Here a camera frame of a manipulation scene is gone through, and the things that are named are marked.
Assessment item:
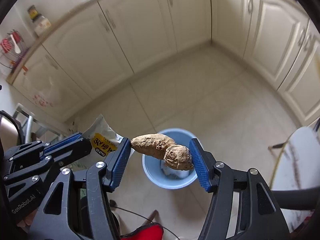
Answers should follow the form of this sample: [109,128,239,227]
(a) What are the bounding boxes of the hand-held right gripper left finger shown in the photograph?
[29,138,132,240]

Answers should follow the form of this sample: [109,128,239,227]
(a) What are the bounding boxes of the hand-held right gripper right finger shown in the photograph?
[189,138,292,240]

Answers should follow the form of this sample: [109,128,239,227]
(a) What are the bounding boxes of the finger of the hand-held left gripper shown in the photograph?
[3,132,84,167]
[3,138,93,188]

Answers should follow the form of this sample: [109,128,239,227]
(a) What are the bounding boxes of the light blue trash bin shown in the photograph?
[142,128,198,190]

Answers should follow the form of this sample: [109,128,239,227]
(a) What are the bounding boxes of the white pouch with yellow label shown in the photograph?
[82,114,125,158]

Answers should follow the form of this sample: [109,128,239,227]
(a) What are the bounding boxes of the ginger root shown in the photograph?
[130,133,195,171]

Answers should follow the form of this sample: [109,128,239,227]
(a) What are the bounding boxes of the crumpled white wrapper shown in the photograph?
[160,161,191,180]

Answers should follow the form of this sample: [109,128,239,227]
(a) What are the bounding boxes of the red cloth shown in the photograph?
[119,223,165,240]

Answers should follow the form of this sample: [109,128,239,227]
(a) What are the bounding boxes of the dark curved bar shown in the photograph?
[271,189,317,211]

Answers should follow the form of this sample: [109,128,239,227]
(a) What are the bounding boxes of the white plastic spoon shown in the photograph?
[10,34,21,54]

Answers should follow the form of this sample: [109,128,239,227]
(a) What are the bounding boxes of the white lidded jar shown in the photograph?
[33,15,52,37]

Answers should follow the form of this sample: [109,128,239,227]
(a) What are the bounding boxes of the dark lidded jar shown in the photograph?
[27,4,38,22]

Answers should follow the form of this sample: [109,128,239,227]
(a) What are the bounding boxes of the cream lower kitchen cabinets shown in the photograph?
[6,0,320,128]

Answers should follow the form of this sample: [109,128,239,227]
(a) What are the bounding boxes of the grey metal frame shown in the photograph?
[12,102,66,143]

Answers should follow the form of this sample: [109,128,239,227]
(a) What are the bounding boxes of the thin black cable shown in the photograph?
[109,199,181,240]

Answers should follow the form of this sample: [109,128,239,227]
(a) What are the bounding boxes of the wire rack with red utensils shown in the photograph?
[0,29,30,70]

